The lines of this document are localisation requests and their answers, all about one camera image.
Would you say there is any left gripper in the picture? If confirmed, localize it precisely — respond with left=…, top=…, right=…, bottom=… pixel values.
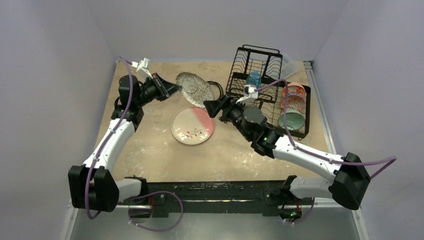
left=135, top=72, right=181, bottom=107

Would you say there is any purple loop cable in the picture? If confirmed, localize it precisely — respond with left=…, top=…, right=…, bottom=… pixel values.
left=128, top=191, right=184, bottom=233

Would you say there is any black coiled cable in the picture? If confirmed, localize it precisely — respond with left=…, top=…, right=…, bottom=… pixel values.
left=206, top=80, right=226, bottom=100

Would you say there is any pink and cream plate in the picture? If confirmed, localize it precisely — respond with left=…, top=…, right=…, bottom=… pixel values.
left=170, top=107, right=215, bottom=145

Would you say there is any black wire dish rack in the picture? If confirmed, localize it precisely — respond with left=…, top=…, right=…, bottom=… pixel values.
left=226, top=44, right=311, bottom=140

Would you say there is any red geometric pattern bowl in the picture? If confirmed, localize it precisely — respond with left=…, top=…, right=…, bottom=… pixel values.
left=280, top=93, right=306, bottom=112

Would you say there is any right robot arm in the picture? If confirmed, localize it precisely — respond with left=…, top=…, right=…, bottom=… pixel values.
left=203, top=95, right=371, bottom=210

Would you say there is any mint green bowl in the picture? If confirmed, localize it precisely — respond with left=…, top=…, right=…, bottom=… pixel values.
left=278, top=108, right=306, bottom=131

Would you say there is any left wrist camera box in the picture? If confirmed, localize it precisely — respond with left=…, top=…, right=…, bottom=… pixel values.
left=131, top=57, right=153, bottom=79

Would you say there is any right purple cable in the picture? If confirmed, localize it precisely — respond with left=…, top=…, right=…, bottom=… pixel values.
left=254, top=78, right=398, bottom=180

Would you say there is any blue polka dot mug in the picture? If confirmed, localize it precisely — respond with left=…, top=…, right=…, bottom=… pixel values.
left=246, top=71, right=262, bottom=89

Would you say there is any grey speckled plate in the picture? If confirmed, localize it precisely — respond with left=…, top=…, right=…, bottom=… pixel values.
left=175, top=72, right=215, bottom=108

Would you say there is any red floral bowl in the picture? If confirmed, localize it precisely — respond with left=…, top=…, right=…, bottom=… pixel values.
left=281, top=82, right=307, bottom=99

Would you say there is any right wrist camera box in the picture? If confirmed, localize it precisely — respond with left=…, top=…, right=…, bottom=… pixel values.
left=236, top=84, right=259, bottom=104

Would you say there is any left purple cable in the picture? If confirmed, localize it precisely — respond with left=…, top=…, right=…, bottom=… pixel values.
left=84, top=55, right=135, bottom=220

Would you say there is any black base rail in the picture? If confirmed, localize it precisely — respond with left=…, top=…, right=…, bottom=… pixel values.
left=118, top=177, right=303, bottom=221

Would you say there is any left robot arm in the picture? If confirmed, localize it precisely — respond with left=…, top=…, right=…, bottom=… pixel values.
left=67, top=73, right=182, bottom=212

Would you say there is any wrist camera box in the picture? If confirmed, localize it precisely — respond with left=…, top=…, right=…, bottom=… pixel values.
left=236, top=84, right=259, bottom=104
left=131, top=57, right=153, bottom=79

